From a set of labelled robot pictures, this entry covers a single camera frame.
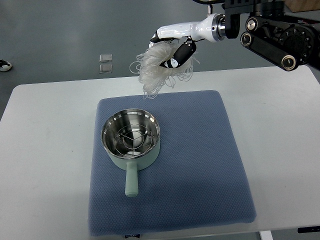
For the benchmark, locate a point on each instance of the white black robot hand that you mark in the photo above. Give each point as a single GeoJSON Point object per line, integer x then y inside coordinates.
{"type": "Point", "coordinates": [211, 29]}

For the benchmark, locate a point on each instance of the white vermicelli noodle bundle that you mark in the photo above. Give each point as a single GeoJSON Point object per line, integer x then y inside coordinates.
{"type": "Point", "coordinates": [152, 75]}

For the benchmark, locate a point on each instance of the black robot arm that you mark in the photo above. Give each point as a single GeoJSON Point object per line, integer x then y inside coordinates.
{"type": "Point", "coordinates": [264, 29]}

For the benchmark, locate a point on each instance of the mint green steel pot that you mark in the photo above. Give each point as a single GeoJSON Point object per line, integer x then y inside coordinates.
{"type": "Point", "coordinates": [132, 117]}

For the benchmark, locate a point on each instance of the wooden furniture corner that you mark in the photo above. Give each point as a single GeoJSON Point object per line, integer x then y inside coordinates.
{"type": "Point", "coordinates": [297, 6]}

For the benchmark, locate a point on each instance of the upper floor socket plate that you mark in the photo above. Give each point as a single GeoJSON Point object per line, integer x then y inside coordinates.
{"type": "Point", "coordinates": [106, 57]}

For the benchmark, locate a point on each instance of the blue quilted mat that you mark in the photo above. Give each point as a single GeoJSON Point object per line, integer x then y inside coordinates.
{"type": "Point", "coordinates": [197, 180]}

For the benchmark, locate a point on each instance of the white table leg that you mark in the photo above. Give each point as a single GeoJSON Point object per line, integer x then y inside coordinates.
{"type": "Point", "coordinates": [266, 235]}

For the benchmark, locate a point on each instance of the wire steaming rack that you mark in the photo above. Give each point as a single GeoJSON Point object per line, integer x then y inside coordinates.
{"type": "Point", "coordinates": [134, 142]}

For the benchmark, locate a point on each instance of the black bracket under table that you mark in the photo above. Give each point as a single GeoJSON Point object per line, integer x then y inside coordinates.
{"type": "Point", "coordinates": [309, 229]}

